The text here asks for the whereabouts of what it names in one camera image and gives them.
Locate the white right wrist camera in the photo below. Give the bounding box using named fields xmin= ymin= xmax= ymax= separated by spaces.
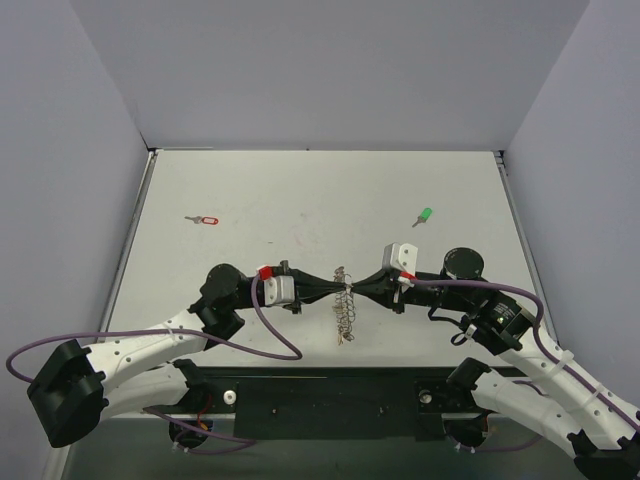
xmin=382 ymin=242 xmax=418 ymax=288

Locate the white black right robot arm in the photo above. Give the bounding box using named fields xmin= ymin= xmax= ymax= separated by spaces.
xmin=351 ymin=243 xmax=639 ymax=479

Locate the key with green cap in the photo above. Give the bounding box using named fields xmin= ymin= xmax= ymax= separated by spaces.
xmin=412 ymin=208 xmax=433 ymax=228

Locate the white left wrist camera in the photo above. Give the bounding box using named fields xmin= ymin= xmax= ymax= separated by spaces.
xmin=257 ymin=266 xmax=296 ymax=307

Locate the metal disc with key rings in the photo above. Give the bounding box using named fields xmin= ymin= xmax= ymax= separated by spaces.
xmin=332 ymin=266 xmax=356 ymax=345

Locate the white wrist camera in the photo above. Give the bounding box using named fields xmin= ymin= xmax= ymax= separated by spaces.
xmin=257 ymin=266 xmax=296 ymax=307
xmin=382 ymin=242 xmax=418 ymax=288

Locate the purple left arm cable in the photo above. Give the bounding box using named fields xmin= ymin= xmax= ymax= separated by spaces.
xmin=5 ymin=272 xmax=304 ymax=456

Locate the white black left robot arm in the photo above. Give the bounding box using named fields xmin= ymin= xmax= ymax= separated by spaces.
xmin=27 ymin=262 xmax=349 ymax=448

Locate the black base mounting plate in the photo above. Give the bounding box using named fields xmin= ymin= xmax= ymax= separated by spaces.
xmin=164 ymin=367 xmax=501 ymax=444

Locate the key with red tag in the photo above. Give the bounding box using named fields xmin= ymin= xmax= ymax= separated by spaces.
xmin=184 ymin=216 xmax=219 ymax=226

